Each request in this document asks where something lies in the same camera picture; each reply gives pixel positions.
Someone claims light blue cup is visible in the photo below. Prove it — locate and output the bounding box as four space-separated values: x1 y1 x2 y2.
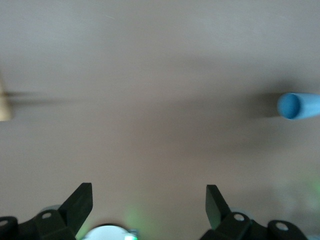
276 92 320 121

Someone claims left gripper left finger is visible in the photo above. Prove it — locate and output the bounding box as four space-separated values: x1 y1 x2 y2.
19 182 93 240

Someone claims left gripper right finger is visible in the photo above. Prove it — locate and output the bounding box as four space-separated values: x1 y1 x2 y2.
199 184 268 240

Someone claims wooden cup rack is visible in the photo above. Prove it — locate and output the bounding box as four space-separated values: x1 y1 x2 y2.
0 72 14 122

